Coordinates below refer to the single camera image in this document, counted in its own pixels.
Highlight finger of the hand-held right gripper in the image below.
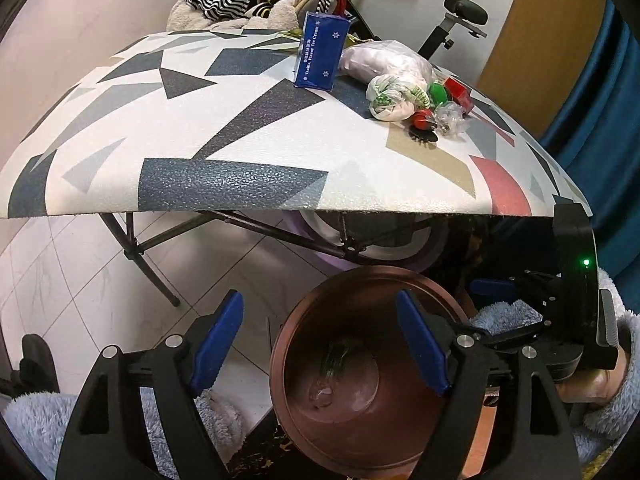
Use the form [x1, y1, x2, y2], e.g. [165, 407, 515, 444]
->
[470, 320, 547, 352]
[469, 270, 553, 307]

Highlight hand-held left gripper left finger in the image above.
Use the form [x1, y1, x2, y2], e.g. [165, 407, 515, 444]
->
[55, 290, 246, 480]

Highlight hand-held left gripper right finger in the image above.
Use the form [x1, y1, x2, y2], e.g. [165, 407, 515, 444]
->
[395, 290, 583, 480]

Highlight brown plastic bin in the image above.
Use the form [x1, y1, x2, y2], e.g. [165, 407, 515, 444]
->
[269, 266, 478, 472]

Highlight blue carton box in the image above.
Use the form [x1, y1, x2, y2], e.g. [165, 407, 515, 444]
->
[292, 10, 349, 92]

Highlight person's right forearm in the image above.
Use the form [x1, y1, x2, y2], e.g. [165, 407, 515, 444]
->
[572, 267, 640, 463]

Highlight person's right hand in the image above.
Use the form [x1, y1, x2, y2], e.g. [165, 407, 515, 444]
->
[557, 345, 631, 406]

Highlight blue curtain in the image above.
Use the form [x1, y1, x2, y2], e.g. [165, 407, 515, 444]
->
[542, 0, 640, 271]

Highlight crumpled clear wrapper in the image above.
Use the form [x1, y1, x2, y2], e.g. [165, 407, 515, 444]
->
[432, 101, 471, 136]

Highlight black plastic object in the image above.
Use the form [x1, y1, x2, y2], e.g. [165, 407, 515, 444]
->
[0, 335, 57, 396]

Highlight white green printed bag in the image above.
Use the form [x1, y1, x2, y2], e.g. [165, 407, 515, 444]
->
[366, 74, 432, 123]

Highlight wooden door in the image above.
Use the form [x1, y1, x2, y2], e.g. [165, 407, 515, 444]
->
[475, 0, 608, 126]

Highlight black exercise bike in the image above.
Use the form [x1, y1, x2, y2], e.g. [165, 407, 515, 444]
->
[345, 0, 488, 61]

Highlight white plastic bag package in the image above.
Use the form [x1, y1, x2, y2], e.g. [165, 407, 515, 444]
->
[339, 39, 436, 86]

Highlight black folding table frame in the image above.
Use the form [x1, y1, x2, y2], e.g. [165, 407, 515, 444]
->
[97, 210, 436, 308]

